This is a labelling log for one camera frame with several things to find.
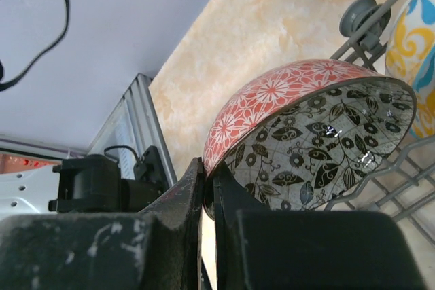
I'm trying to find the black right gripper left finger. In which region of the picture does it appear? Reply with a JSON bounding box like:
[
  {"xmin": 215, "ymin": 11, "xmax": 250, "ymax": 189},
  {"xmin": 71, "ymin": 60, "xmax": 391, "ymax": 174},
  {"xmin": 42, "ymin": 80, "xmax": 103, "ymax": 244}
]
[{"xmin": 1, "ymin": 158, "xmax": 204, "ymax": 289}]

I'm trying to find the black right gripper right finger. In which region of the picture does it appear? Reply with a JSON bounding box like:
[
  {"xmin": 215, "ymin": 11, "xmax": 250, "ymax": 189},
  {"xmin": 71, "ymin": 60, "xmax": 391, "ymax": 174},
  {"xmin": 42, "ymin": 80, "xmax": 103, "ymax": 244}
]
[{"xmin": 207, "ymin": 164, "xmax": 426, "ymax": 289}]

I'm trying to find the pink floral bowl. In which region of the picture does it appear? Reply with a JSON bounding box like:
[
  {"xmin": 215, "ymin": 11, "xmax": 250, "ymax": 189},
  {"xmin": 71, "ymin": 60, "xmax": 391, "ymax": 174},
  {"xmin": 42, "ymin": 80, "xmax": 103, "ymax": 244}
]
[{"xmin": 203, "ymin": 59, "xmax": 417, "ymax": 211}]

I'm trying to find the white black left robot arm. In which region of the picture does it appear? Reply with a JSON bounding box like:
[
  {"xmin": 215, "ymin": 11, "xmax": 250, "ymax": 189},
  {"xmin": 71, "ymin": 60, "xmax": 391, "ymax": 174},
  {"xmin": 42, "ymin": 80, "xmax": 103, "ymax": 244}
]
[{"xmin": 1, "ymin": 145, "xmax": 171, "ymax": 219}]

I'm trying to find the yellow blue swirl bowl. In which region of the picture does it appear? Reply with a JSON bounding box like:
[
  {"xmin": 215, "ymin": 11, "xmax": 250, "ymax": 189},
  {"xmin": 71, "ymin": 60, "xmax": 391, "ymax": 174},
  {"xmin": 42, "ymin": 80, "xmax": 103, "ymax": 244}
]
[{"xmin": 385, "ymin": 0, "xmax": 434, "ymax": 138}]

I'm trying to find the grey wire dish rack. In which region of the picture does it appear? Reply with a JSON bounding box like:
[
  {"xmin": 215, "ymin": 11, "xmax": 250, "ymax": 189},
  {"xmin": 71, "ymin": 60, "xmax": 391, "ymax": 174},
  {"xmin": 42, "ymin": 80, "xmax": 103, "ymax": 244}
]
[{"xmin": 322, "ymin": 0, "xmax": 435, "ymax": 236}]

